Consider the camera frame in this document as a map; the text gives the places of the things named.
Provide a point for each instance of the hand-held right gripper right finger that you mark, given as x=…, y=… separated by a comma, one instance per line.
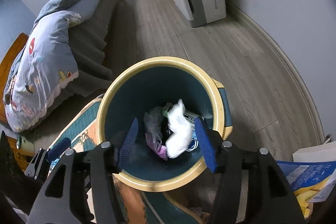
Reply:
x=206, y=145

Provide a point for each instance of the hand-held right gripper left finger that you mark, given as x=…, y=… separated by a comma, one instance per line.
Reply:
x=128, y=142

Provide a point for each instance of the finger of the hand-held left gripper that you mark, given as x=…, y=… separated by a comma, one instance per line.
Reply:
x=59, y=147

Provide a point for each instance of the blue face mask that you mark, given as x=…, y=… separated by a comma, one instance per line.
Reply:
x=195, y=138

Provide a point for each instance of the purple wrapper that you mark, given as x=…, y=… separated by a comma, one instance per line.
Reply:
x=157, y=148

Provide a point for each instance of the white tissue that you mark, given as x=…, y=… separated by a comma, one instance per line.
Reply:
x=178, y=132

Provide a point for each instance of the white and black medicine box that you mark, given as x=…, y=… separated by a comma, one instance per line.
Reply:
x=193, y=117

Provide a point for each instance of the black plastic bag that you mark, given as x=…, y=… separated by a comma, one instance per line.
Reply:
x=153, y=119

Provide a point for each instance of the teal bin with yellow rim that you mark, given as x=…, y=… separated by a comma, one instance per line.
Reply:
x=147, y=82

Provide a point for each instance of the wooden nightstand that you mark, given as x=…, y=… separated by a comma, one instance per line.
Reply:
x=17, y=157

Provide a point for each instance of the green can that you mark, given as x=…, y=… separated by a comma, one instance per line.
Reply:
x=25, y=144

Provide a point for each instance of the patterned teal orange mat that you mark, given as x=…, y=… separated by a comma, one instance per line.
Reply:
x=84, y=121

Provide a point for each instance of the small dark plush toy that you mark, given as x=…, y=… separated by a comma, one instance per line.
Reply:
x=7, y=98

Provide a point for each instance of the wooden bed headboard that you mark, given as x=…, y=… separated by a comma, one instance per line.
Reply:
x=11, y=56

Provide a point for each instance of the flat white box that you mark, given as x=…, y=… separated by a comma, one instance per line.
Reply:
x=312, y=152

